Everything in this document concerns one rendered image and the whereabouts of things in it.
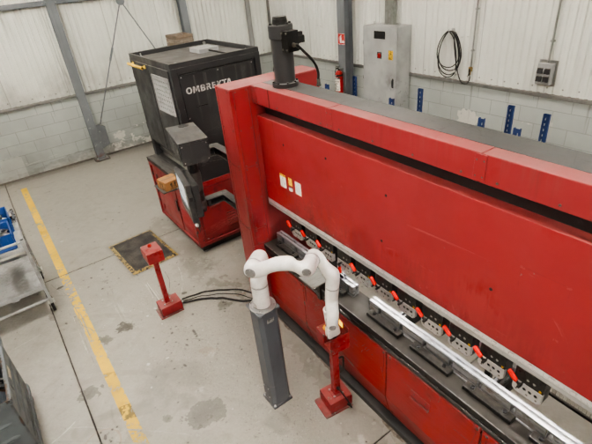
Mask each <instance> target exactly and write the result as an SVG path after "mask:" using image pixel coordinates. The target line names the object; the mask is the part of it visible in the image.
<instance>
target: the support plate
mask: <svg viewBox="0 0 592 444"><path fill-rule="evenodd" d="M299 279H300V280H302V281H303V282H304V283H305V284H307V285H308V286H309V287H311V288H312V289H315V288H316V287H318V286H320V285H323V284H324V283H326V279H325V277H324V276H323V275H322V273H321V271H320V270H319V268H316V271H315V273H314V274H313V275H312V276H310V277H302V276H300V277H299Z"/></svg>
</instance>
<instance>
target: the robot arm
mask: <svg viewBox="0 0 592 444"><path fill-rule="evenodd" d="M317 266H318V268H319V269H320V271H321V273H322V275H323V276H324V277H325V279H326V283H325V307H324V308H323V314H324V320H325V324H326V327H325V335H326V337H327V340H330V339H331V340H332V339H334V338H337V336H338V335H339V334H340V328H339V326H338V317H339V310H338V292H339V281H340V273H339V270H338V269H337V268H336V267H335V266H333V265H332V264H331V263H329V262H328V260H327V259H326V257H325V256H324V254H323V253H322V252H321V251H320V250H318V249H315V248H312V249H309V250H308V251H307V253H306V255H305V257H304V259H303V260H302V261H297V260H296V259H295V258H294V257H293V256H291V255H281V256H275V257H272V258H271V259H269V257H268V255H267V253H266V252H265V251H264V250H261V249H257V250H255V251H254V252H253V253H252V254H251V256H250V257H249V258H248V260H247V262H246V264H245V265H244V273H245V275H246V276H247V277H249V278H250V286H251V291H252V296H253V299H252V300H251V302H250V303H249V308H250V310H251V311H252V312H253V313H255V314H258V315H263V314H267V313H269V312H270V311H272V310H273V309H274V308H275V306H276V301H275V300H274V299H273V298H272V297H271V296H270V292H269V287H268V280H267V275H268V274H270V273H272V272H276V271H286V270H289V271H294V272H296V273H297V274H299V275H300V276H302V277H310V276H312V275H313V274H314V273H315V271H316V268H317Z"/></svg>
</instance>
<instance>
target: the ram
mask: <svg viewBox="0 0 592 444"><path fill-rule="evenodd" d="M257 119H258V125H259V132H260V138H261V146H262V152H263V164H264V171H265V178H266V184H267V190H268V198H270V199H272V200H273V201H275V202H276V203H278V204H280V205H282V206H283V207H285V208H286V209H287V210H289V211H291V212H292V213H294V214H295V215H297V216H299V217H300V218H302V219H304V220H305V221H307V222H308V223H309V224H311V225H312V226H315V227H316V228H318V229H319V230H321V231H322V232H324V233H326V234H327V235H328V236H330V237H331V238H333V239H335V240H336V241H338V242H340V243H341V244H343V245H345V246H346V247H347V248H349V249H351V250H352V251H354V252H355V253H357V254H358V255H361V256H362V257H364V258H365V259H367V260H368V261H369V262H371V263H373V264H374V265H376V266H377V267H379V268H381V269H382V270H384V271H386V272H387V273H388V274H390V275H391V276H393V277H394V278H397V279H398V280H400V281H401V282H403V283H404V284H406V285H408V286H409V287H410V288H412V289H413V290H415V291H417V292H419V293H420V294H422V295H423V296H425V297H427V298H428V299H429V300H431V301H433V302H434V303H436V304H437V305H439V306H440V307H443V308H444V309H446V310H447V311H448V312H449V313H451V314H453V315H455V316H456V317H458V318H459V319H461V320H463V321H464V322H466V323H468V324H469V325H470V326H472V327H473V328H475V329H477V330H479V331H480V332H482V333H483V334H485V335H486V336H488V337H489V338H491V339H492V340H494V341H495V342H497V343H499V344H501V345H502V346H504V347H506V348H507V349H508V350H509V351H511V352H513V353H515V354H516V355H518V356H519V357H521V358H522V359H525V360H526V361H528V362H529V363H530V364H531V365H533V366H535V367H537V368H538V369H540V370H541V371H543V372H545V373H546V374H548V375H550V376H551V377H552V378H554V379H555V380H557V381H559V382H561V383H562V384H564V385H565V386H567V387H568V388H570V389H571V390H573V391H574V392H576V393H577V394H579V395H581V396H583V397H584V398H586V399H588V400H589V401H590V402H591V403H592V233H587V232H585V231H582V230H580V229H578V228H575V227H572V226H569V225H566V224H563V223H561V222H558V221H556V220H554V219H551V218H547V217H545V216H542V215H539V214H537V213H535V212H532V211H528V210H525V209H523V208H521V207H518V206H515V205H513V204H510V203H507V202H504V201H501V200H499V199H497V198H494V197H491V196H488V195H485V194H483V193H480V192H477V191H476V190H473V189H468V188H466V187H464V186H461V185H459V184H456V183H453V182H451V181H447V180H444V179H442V178H440V177H437V176H435V175H432V174H429V173H426V172H423V171H421V170H418V169H416V168H413V167H411V166H406V165H405V164H402V163H399V162H397V161H394V160H392V159H388V158H385V157H382V156H381V155H378V154H375V153H373V152H369V151H366V150H364V149H361V148H358V147H357V146H354V145H351V144H347V143H345V142H343V141H340V140H337V139H335V138H333V137H328V136H326V135H323V134H321V133H319V132H316V131H313V130H310V129H307V128H304V127H302V126H299V125H297V124H295V123H292V122H288V121H286V120H283V119H280V118H278V117H276V116H273V115H269V114H266V113H264V114H261V115H258V116H257ZM279 173H281V174H283V175H285V180H286V188H284V187H283V186H281V182H280V174H279ZM288 177H289V178H290V179H292V186H290V185H289V182H288ZM294 181H296V182H298V183H300V185H301V194H302V197H301V196H298V195H297V194H296V193H295V184H294ZM289 187H291V188H292V192H291V191H290V190H289ZM269 204H271V205H273V206H274V207H276V208H277V209H279V210H280V211H282V212H283V213H285V214H286V215H288V216H289V217H291V218H293V219H294V220H296V221H297V222H299V223H300V224H302V225H303V226H305V227H306V228H308V229H309V230H311V231H312V232H314V233H316V234H317V235H319V236H320V237H322V238H323V239H324V240H326V241H328V242H329V243H331V244H332V245H334V246H335V247H337V248H339V249H340V250H342V251H344V252H345V253H346V254H347V255H349V256H351V257H352V258H354V259H355V260H357V261H358V262H360V263H362V264H364V265H365V266H366V267H367V268H369V269H370V270H372V271H374V272H375V273H377V274H378V275H380V276H382V277H383V278H385V279H387V280H388V281H389V282H390V283H392V284H393V285H395V286H397V287H398V288H400V289H402V290H403V291H405V292H407V293H408V294H409V295H410V296H412V297H413V298H415V299H416V300H419V301H420V302H422V303H423V304H425V305H426V306H428V307H429V308H431V309H432V310H433V311H435V312H436V313H438V314H440V315H442V316H443V317H445V318H446V319H448V320H449V321H451V322H452V323H453V324H455V325H456V326H458V327H460V328H461V329H463V330H465V331H466V332H468V333H469V334H471V335H472V336H473V337H475V338H477V339H478V340H480V341H481V342H483V343H484V344H486V345H488V346H489V347H491V348H492V349H494V350H495V351H496V352H498V353H500V354H501V355H503V356H504V357H506V358H507V359H509V360H511V361H512V362H514V363H515V364H516V365H518V366H520V367H521V368H523V369H524V370H526V371H527V372H529V373H530V374H532V375H534V376H535V377H537V378H538V379H539V380H541V381H543V382H544V383H546V384H547V385H549V386H550V387H552V388H553V389H556V390H557V391H558V392H559V393H561V394H562V395H564V396H566V397H567V398H569V399H570V400H572V401H573V402H575V403H577V404H579V405H580V406H581V407H582V408H584V409H585V410H587V411H589V412H590V413H592V408H590V407H589V406H587V405H586V404H584V403H583V402H581V401H580V400H578V399H577V398H575V397H574V396H571V395H570V394H568V393H567V392H565V390H563V389H562V388H559V387H558V386H556V385H555V384H553V383H552V382H550V381H548V380H546V379H545V378H544V377H543V376H541V375H540V374H538V373H536V372H534V371H533V370H531V369H530V368H528V367H527V366H525V365H523V364H522V363H521V362H519V361H518V360H516V359H514V358H513V357H511V356H509V355H508V354H506V353H505V352H503V351H502V350H501V349H499V348H497V347H496V346H494V345H493V344H491V343H489V342H488V341H486V340H485V339H483V338H482V337H480V336H479V335H477V334H476V333H474V332H473V331H471V330H469V329H467V328H466V327H464V326H463V325H462V324H461V323H459V322H457V321H455V320H454V319H452V318H451V317H449V316H448V315H446V314H444V313H442V312H441V311H440V310H439V309H437V308H436V307H433V306H432V305H430V304H429V303H427V302H426V301H424V300H422V299H420V298H419V297H418V296H417V295H415V294H414V293H412V292H410V291H408V290H407V289H405V288H404V287H402V286H401V285H399V284H398V283H397V282H395V281H393V280H392V279H390V278H389V277H387V276H385V275H384V274H382V273H380V272H379V271H378V270H376V269H375V268H373V267H372V266H370V265H368V264H367V263H365V262H363V261H362V260H360V259H359V258H358V257H356V256H355V255H353V254H351V253H350V252H348V251H347V250H345V249H343V248H341V247H340V246H338V245H337V244H336V243H335V242H333V241H331V240H329V239H328V238H326V237H325V236H323V235H322V234H320V233H318V232H316V231H315V230H314V229H313V228H311V227H310V226H307V225H306V224H304V223H303V222H301V221H300V220H298V219H297V218H295V217H294V216H292V215H291V214H289V213H288V212H286V211H284V210H283V209H281V208H279V207H278V206H276V205H275V204H274V203H272V202H271V201H269Z"/></svg>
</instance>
